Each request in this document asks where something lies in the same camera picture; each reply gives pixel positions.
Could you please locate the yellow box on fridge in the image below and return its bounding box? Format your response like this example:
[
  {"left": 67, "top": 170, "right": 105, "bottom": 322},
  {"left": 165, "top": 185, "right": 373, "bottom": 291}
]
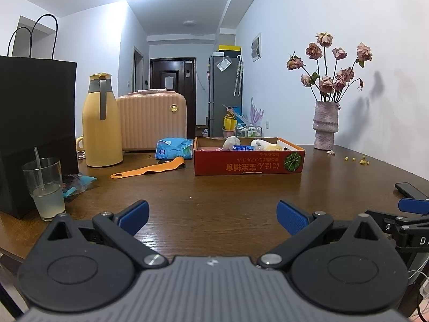
[{"left": 217, "top": 44, "right": 241, "bottom": 52}]

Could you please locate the wire storage cart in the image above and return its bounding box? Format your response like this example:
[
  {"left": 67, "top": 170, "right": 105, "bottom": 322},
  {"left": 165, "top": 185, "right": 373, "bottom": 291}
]
[{"left": 236, "top": 124, "right": 262, "bottom": 138}]

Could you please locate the peach hard-shell suitcase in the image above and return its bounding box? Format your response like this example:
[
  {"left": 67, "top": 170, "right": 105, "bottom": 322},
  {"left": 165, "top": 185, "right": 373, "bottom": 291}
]
[{"left": 116, "top": 89, "right": 187, "bottom": 151}]

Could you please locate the white mesh bath sponge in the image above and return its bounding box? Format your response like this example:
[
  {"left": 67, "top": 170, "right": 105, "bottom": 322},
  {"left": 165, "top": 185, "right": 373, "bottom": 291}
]
[{"left": 223, "top": 136, "right": 241, "bottom": 151}]

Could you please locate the black paper shopping bag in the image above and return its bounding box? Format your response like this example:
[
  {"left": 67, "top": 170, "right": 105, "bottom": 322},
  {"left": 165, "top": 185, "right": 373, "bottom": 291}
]
[{"left": 0, "top": 13, "right": 80, "bottom": 220}]

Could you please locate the blue tissue packet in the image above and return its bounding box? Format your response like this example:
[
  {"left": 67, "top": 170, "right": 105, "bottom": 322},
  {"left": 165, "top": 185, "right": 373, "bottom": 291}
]
[{"left": 232, "top": 145, "right": 254, "bottom": 151}]

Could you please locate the clear drinking glass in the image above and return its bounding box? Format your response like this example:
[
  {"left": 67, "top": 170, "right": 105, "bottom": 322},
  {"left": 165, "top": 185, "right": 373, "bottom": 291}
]
[{"left": 23, "top": 147, "right": 65, "bottom": 222}]

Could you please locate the black phone on table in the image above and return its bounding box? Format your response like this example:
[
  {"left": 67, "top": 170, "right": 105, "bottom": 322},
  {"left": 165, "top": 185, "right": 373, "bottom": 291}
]
[{"left": 395, "top": 182, "right": 429, "bottom": 200}]

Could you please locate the pink textured vase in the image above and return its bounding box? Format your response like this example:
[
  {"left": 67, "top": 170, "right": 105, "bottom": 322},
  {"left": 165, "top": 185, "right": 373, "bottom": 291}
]
[{"left": 313, "top": 101, "right": 339, "bottom": 151}]

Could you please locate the dark brown entrance door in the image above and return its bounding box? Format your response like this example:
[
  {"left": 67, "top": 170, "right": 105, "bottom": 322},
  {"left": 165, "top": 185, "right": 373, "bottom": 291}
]
[{"left": 150, "top": 57, "right": 197, "bottom": 139}]

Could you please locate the red cardboard pumpkin box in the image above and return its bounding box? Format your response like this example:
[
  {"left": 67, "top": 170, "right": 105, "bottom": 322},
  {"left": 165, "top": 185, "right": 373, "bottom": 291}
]
[{"left": 193, "top": 137, "right": 305, "bottom": 176}]

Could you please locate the yellow thermos jug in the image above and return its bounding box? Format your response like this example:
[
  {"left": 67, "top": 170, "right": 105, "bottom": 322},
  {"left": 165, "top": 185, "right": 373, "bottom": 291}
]
[{"left": 76, "top": 73, "right": 123, "bottom": 168}]

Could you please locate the framed wall panel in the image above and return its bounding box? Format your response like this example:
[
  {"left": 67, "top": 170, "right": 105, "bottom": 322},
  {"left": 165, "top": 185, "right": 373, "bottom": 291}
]
[{"left": 251, "top": 34, "right": 262, "bottom": 62}]

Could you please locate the dried pink roses bouquet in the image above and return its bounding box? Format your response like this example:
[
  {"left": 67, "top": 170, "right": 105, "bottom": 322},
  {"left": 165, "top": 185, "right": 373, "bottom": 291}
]
[{"left": 286, "top": 32, "right": 373, "bottom": 105}]

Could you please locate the blue crumpled wrapper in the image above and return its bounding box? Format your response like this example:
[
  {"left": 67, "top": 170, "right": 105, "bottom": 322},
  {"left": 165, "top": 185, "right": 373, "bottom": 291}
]
[{"left": 62, "top": 173, "right": 97, "bottom": 199}]

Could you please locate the grey refrigerator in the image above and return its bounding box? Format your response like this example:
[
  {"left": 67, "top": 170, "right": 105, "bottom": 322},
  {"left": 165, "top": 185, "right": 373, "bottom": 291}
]
[{"left": 208, "top": 56, "right": 242, "bottom": 137}]

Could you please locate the white yellow plush cat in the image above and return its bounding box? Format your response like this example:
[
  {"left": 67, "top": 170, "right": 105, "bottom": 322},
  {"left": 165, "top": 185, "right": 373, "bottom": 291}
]
[{"left": 251, "top": 139, "right": 283, "bottom": 151}]

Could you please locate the blue wet wipes pack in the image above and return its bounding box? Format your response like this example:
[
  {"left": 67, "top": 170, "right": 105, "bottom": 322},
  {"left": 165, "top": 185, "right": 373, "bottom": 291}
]
[{"left": 155, "top": 137, "right": 193, "bottom": 160}]

